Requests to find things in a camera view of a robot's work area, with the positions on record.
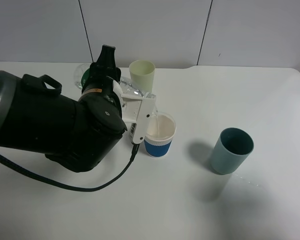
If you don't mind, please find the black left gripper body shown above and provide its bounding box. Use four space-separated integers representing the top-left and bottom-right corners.
81 62 121 108

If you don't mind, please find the pale green plastic cup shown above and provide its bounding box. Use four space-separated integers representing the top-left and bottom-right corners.
129 60 156 93

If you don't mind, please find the clear green-label water bottle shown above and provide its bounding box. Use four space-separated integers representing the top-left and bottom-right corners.
73 63 156 99

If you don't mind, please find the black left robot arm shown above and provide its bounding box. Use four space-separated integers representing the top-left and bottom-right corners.
0 45 127 173

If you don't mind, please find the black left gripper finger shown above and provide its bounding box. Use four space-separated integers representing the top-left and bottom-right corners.
96 44 116 68

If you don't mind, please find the teal plastic cup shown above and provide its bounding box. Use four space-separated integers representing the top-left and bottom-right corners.
209 127 254 175

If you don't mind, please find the black braided cable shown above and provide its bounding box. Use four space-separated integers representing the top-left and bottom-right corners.
0 142 140 193

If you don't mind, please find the white blue-sleeve paper cup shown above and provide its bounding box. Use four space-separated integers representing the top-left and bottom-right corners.
144 112 176 158

